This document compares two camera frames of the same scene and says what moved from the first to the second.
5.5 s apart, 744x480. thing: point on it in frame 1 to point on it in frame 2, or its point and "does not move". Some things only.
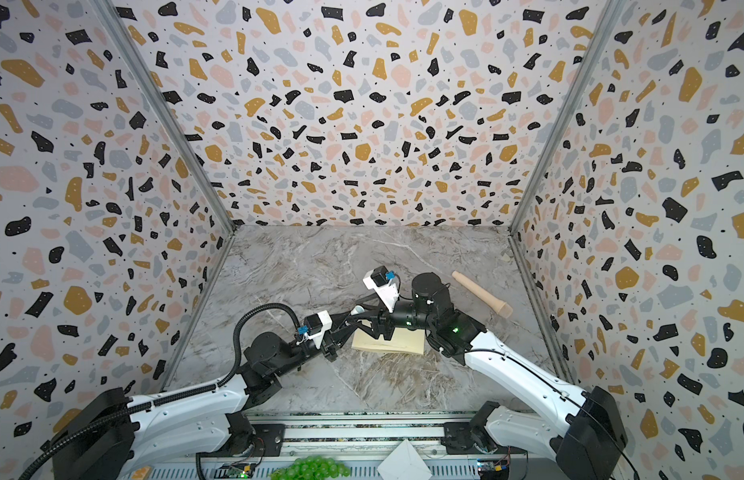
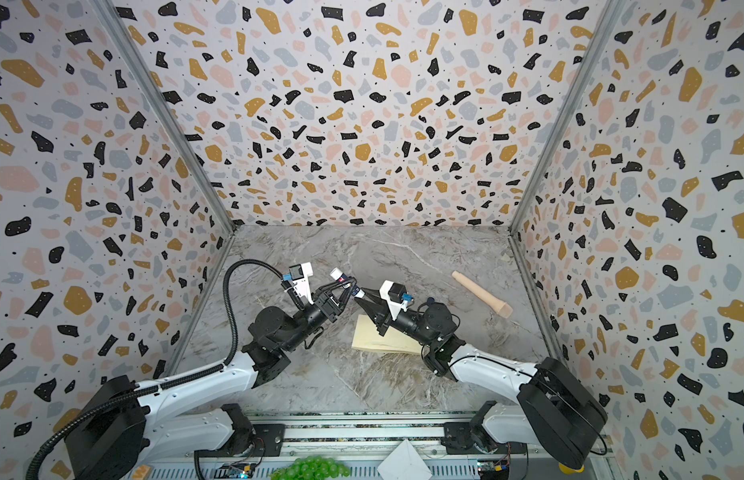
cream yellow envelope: [403, 340] does not move
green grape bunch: [312, 468] does not move
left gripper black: [335, 340] to [328, 306]
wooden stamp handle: [497, 305] does not move
